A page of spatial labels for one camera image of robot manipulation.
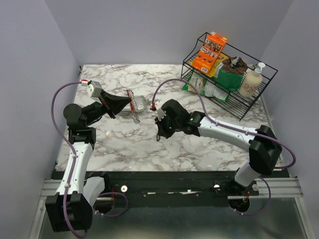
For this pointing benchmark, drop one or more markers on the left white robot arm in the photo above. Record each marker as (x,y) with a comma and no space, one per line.
(68,209)

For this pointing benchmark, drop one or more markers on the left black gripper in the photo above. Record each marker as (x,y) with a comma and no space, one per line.
(112,103)

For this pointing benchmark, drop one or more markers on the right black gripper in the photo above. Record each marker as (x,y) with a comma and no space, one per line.
(162,131)

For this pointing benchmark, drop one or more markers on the aluminium extrusion rail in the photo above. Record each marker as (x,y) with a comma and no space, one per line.
(49,188)
(279,187)

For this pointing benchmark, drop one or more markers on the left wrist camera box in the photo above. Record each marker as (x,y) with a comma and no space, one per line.
(94,89)

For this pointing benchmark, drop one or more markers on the orange snack box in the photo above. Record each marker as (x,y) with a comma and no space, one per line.
(209,52)

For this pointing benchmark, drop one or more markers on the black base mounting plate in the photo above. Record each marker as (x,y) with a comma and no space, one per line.
(174,189)

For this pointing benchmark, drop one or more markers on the clear plastic bag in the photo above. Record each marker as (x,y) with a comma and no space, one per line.
(142,103)

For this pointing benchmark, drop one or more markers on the metal keyring coil red holder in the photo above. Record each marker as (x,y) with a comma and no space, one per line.
(133,106)

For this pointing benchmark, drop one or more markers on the white green pouch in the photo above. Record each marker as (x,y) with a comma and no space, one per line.
(207,88)

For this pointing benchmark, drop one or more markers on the cream pump soap bottle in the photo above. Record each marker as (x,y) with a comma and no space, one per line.
(252,81)

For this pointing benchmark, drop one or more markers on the right aluminium extrusion rail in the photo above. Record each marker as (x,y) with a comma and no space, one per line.
(279,187)

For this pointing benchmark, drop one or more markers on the green and brown bag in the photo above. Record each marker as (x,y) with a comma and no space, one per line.
(230,72)

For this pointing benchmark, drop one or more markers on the yellow snack packet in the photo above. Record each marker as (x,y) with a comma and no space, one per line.
(220,58)

